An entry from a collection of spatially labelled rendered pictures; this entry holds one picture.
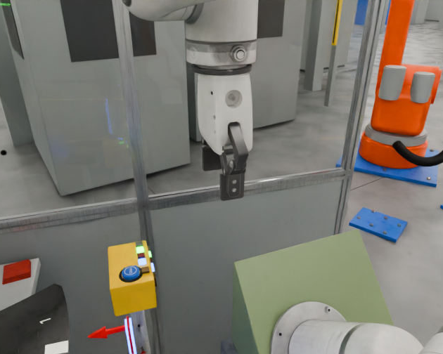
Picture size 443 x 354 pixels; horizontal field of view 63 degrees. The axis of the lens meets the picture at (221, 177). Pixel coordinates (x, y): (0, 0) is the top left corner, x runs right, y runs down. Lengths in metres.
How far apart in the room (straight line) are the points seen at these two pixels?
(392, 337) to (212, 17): 0.48
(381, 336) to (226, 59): 0.43
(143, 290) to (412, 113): 3.45
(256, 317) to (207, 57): 0.53
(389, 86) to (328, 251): 3.13
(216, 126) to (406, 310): 2.18
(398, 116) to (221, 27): 3.65
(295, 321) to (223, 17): 0.59
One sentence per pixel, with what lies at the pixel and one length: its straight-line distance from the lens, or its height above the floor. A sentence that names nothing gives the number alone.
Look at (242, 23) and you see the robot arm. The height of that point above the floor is 1.63.
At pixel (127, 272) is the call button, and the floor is 1.08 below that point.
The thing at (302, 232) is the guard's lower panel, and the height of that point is 0.72.
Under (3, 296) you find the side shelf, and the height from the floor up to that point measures 0.86.
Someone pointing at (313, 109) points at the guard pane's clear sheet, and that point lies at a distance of 1.41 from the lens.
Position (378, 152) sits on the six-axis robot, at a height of 0.19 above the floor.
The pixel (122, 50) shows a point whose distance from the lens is 1.15.
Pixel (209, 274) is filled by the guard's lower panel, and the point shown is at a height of 0.59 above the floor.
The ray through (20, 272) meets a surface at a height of 0.88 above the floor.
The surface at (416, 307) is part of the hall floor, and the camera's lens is 2.55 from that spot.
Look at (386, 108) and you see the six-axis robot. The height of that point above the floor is 0.63.
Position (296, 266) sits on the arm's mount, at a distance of 0.82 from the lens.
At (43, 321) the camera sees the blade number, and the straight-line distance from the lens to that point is 0.68.
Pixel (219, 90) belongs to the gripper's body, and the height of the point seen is 1.56.
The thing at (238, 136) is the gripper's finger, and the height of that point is 1.51.
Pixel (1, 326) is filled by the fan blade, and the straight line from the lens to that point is 0.70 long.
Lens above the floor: 1.66
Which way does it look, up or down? 27 degrees down
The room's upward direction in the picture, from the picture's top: straight up
